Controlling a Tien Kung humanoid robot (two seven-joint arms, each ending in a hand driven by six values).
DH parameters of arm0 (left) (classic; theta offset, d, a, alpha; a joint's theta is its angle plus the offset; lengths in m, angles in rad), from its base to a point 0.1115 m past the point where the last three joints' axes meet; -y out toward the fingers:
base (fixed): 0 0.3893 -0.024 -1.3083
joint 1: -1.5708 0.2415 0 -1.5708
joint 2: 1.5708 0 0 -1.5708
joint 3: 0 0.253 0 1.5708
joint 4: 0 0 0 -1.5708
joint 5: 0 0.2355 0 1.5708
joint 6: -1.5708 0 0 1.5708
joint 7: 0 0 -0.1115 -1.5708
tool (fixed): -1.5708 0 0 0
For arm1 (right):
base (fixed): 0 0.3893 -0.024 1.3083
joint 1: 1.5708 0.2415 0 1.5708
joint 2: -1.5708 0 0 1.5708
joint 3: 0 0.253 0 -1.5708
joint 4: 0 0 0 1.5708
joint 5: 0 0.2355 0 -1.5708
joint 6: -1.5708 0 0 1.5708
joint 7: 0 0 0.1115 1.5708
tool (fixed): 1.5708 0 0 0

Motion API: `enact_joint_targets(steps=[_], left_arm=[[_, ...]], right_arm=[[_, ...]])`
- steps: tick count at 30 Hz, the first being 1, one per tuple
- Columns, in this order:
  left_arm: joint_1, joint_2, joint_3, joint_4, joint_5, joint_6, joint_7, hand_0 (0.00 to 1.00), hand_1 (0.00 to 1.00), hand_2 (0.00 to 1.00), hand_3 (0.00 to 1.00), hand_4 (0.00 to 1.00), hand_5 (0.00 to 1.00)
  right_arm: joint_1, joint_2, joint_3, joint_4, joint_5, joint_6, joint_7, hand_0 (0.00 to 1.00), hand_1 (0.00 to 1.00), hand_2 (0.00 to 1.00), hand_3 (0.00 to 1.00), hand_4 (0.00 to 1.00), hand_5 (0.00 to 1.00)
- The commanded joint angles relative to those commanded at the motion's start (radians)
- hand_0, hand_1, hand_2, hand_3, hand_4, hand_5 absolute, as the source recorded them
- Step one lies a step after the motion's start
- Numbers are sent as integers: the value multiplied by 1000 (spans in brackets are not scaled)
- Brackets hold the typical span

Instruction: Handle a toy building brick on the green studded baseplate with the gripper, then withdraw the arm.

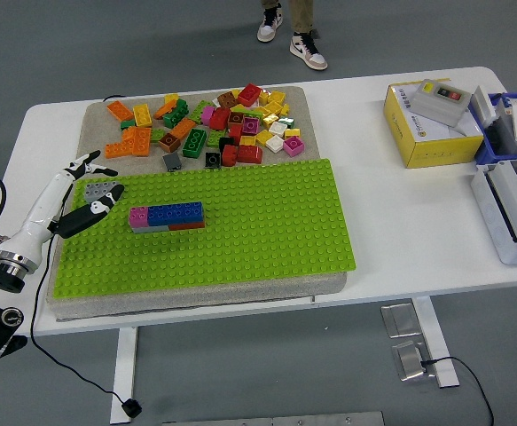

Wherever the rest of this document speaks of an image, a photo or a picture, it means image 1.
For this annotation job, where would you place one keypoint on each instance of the yellow cardboard box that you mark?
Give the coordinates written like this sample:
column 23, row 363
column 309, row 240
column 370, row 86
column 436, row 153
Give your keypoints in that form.
column 444, row 153

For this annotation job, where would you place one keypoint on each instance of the black toy brick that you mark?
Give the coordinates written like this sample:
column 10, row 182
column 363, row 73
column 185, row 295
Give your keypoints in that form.
column 224, row 143
column 213, row 160

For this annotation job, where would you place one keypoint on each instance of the long metal floor strip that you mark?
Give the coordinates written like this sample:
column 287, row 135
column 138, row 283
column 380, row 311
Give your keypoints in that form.
column 276, row 419

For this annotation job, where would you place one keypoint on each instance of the white table leg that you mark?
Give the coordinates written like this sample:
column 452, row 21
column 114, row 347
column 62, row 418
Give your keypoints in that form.
column 435, row 337
column 124, row 373

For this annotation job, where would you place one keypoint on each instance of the brown toy brick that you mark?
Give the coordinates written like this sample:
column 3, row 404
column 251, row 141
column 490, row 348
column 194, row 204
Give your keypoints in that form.
column 169, row 142
column 236, row 119
column 227, row 99

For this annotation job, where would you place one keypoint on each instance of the dark grey toy brick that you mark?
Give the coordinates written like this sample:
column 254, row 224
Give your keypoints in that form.
column 172, row 162

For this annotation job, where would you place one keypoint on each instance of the dark green toy brick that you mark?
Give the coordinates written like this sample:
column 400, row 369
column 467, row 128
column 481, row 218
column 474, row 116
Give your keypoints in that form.
column 287, row 122
column 194, row 143
column 176, row 114

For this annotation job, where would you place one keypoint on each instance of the metal floor plate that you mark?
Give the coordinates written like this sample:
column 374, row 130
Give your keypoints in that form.
column 411, row 361
column 400, row 320

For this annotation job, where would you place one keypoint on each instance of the small dark green brick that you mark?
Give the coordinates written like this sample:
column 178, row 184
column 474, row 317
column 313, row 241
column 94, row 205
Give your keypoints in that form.
column 127, row 124

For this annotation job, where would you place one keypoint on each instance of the white plastic panel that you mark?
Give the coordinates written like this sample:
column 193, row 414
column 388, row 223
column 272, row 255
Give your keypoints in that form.
column 483, row 106

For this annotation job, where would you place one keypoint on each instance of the red toy brick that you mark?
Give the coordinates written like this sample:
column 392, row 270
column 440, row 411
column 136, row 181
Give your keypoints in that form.
column 235, row 133
column 249, row 94
column 229, row 155
column 219, row 118
column 249, row 154

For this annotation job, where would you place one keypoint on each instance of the green studded baseplate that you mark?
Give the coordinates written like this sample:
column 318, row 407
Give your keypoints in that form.
column 240, row 222

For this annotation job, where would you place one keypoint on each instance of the magenta toy brick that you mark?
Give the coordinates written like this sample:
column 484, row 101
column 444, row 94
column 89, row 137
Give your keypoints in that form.
column 138, row 217
column 293, row 145
column 250, row 126

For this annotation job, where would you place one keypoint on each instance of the light grey flat brick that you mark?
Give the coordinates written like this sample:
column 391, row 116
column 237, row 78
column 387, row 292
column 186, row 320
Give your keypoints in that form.
column 151, row 229

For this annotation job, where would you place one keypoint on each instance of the white toy brick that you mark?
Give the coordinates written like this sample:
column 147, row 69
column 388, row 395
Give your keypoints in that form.
column 278, row 128
column 274, row 143

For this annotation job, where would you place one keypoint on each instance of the orange flat toy brick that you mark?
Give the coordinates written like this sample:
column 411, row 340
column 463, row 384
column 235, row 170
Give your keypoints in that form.
column 118, row 150

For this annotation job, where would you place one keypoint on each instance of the white table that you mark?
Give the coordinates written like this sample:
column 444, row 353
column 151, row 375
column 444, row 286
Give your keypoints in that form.
column 395, row 213

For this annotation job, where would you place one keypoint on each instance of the white electrical enclosure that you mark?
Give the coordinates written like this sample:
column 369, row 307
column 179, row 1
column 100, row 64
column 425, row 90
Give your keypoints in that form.
column 497, row 231

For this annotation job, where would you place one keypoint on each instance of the pink toy brick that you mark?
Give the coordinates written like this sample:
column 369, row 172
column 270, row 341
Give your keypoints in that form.
column 207, row 114

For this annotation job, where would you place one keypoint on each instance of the grey push-button switch box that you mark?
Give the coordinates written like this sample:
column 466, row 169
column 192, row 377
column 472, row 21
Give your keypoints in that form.
column 435, row 108

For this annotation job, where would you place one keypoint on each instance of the grey long toy brick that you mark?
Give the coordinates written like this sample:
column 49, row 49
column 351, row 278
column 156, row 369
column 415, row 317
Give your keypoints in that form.
column 96, row 190

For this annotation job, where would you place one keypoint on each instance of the small yellow toy brick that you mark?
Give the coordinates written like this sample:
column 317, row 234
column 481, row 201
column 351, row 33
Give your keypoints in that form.
column 171, row 98

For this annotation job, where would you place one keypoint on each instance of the red-brown flat brick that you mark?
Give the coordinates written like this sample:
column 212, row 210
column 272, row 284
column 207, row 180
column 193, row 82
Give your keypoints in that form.
column 188, row 225

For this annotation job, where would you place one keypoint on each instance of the blue plastic bin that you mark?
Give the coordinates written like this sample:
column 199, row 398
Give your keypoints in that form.
column 488, row 155

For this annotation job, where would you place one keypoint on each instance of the blue toy brick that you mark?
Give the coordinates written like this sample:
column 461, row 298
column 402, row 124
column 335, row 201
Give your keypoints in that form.
column 176, row 213

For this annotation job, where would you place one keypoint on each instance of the grey plastic device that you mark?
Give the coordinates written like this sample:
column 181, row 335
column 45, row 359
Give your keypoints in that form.
column 504, row 128

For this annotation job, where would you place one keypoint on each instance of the grey-brown foam mat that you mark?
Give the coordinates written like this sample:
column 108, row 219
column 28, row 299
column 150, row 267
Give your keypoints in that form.
column 284, row 151

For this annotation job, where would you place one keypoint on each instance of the light green toy brick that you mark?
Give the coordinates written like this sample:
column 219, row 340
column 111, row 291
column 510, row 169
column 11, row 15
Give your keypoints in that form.
column 198, row 111
column 240, row 108
column 216, row 138
column 157, row 134

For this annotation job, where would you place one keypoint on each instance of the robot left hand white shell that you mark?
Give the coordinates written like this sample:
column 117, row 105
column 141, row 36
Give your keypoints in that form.
column 41, row 210

